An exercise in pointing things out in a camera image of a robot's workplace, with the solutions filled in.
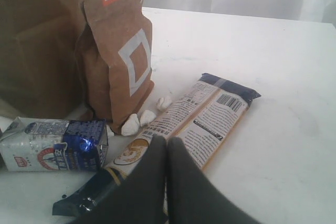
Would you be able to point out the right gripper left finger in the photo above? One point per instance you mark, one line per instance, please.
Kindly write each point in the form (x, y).
(140, 198)

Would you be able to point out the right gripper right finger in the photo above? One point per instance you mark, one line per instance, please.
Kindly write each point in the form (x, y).
(191, 197)

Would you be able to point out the brown paper bag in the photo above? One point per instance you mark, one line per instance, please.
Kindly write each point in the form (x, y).
(39, 77)

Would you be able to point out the white lump lower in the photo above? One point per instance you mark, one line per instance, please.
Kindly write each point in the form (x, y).
(131, 126)

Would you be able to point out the white lump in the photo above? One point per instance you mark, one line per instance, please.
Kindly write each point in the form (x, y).
(131, 126)
(163, 103)
(146, 118)

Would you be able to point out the long noodle package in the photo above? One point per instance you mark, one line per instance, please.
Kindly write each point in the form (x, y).
(202, 119)

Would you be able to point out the white lump middle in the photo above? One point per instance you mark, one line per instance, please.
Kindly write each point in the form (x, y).
(146, 118)

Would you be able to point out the white lump upper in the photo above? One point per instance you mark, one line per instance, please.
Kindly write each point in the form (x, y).
(163, 103)

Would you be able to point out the white and blue carton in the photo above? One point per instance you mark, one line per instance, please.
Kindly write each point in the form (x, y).
(39, 145)

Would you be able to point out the brown pouch with orange band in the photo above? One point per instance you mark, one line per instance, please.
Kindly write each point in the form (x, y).
(113, 56)

